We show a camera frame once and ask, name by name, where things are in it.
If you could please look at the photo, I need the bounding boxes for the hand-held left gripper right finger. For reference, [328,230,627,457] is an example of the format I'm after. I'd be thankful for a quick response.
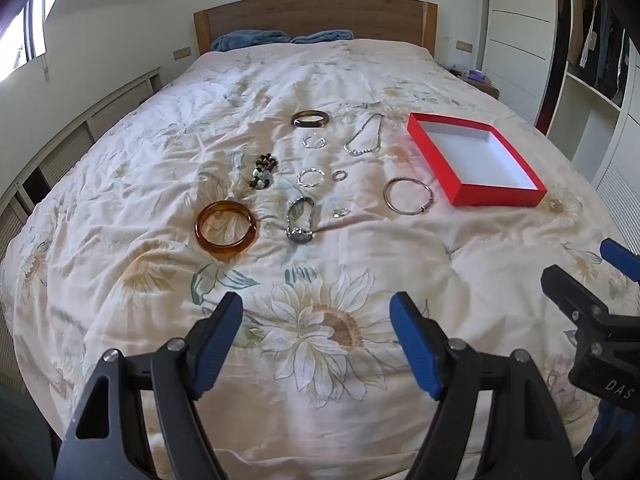
[389,291,581,480]

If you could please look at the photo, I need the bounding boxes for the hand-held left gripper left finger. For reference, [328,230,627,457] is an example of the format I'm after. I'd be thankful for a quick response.
[54,291,245,480]

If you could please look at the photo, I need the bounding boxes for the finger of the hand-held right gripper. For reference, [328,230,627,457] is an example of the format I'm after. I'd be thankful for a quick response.
[599,239,640,287]
[541,265,624,334]

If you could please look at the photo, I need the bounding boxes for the amber resin bangle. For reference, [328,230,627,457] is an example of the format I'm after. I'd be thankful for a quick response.
[195,200,260,262]

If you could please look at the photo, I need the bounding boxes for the silver wrist watch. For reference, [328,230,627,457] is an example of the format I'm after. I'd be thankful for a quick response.
[285,196,317,246]

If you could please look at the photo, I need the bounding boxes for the thin silver bangle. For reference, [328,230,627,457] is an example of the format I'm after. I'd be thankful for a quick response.
[383,177,434,217]

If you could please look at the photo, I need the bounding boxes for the red jewelry box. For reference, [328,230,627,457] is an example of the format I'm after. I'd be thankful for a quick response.
[406,112,548,208]

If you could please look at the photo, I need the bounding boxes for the twisted silver bracelet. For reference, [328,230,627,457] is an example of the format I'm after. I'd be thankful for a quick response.
[297,167,327,189]

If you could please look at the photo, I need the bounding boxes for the white ribbed radiator cover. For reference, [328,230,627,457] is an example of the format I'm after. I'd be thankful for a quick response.
[591,146,640,252]

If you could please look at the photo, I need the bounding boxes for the open closet shelves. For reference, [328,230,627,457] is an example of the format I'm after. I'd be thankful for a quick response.
[544,0,640,201]

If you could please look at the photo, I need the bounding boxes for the hanging clothes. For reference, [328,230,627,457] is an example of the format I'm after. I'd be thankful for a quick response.
[567,0,637,107]

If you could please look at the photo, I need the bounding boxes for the wooden nightstand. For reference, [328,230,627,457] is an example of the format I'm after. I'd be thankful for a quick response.
[452,67,501,101]

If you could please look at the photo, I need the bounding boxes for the dark brown bangle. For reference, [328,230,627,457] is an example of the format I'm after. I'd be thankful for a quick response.
[291,109,330,129]

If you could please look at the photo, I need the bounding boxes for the white wardrobe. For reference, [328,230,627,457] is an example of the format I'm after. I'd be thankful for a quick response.
[480,0,559,127]

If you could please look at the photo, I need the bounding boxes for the floral cream duvet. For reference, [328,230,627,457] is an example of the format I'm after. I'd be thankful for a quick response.
[0,38,640,480]

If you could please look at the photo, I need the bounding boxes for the blue fleece pillow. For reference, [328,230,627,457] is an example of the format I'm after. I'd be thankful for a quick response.
[292,29,356,45]
[211,30,292,53]

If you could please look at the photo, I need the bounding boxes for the wooden bed headboard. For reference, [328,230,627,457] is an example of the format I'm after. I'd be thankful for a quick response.
[193,0,438,58]

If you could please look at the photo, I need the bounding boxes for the window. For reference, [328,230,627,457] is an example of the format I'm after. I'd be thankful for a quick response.
[0,0,82,82]

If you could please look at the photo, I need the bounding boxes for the stone bead bracelet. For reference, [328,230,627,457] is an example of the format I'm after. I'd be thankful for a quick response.
[249,152,279,190]

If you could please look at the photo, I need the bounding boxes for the silver chain necklace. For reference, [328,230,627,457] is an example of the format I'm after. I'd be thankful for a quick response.
[344,112,386,158]

